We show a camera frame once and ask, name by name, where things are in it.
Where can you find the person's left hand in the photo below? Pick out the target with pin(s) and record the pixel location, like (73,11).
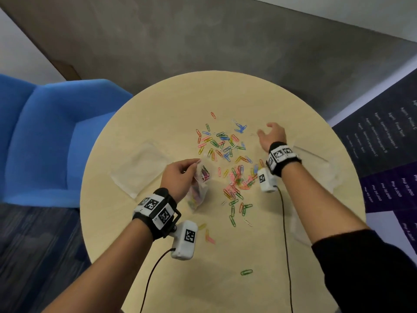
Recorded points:
(175,180)

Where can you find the person's right hand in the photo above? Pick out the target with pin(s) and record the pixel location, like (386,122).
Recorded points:
(276,135)

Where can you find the person's right thumb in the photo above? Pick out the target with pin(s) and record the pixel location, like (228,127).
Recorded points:
(262,135)

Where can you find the person's left fingers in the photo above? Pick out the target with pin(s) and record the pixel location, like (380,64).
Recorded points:
(189,162)

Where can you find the clear plastic zip bag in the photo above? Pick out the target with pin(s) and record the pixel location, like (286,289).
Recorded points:
(138,169)
(199,192)
(299,228)
(321,169)

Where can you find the person's right forearm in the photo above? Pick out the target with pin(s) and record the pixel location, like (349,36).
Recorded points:
(314,200)

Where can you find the person's left forearm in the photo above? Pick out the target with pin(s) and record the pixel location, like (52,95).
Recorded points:
(107,267)

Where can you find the black right wristband with markers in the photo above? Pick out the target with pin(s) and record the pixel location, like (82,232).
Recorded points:
(281,156)

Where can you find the black wristband with markers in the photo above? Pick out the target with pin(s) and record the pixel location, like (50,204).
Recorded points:
(281,156)
(156,210)

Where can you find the pile of coloured paper clips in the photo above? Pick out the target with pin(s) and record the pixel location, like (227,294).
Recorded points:
(233,172)

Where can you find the round wooden table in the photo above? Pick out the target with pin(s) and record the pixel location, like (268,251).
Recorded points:
(182,114)

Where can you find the black left wristband with markers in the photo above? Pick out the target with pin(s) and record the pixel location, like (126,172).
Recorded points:
(156,210)

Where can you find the pink paper clip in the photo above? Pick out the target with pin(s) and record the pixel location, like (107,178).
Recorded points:
(210,239)

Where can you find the green paper clip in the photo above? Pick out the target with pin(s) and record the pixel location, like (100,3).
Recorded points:
(246,272)

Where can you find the dark printed banner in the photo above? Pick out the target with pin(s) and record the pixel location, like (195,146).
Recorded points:
(384,153)

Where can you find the blue upholstered armchair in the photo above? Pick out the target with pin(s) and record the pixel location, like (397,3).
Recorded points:
(52,140)

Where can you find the black sleeve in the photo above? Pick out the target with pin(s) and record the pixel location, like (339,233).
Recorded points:
(368,273)

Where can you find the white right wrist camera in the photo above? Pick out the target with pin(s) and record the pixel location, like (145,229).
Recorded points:
(265,180)

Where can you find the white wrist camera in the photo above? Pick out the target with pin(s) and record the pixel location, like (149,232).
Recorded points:
(185,239)
(265,180)

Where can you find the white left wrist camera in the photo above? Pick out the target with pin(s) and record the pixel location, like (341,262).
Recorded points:
(185,239)

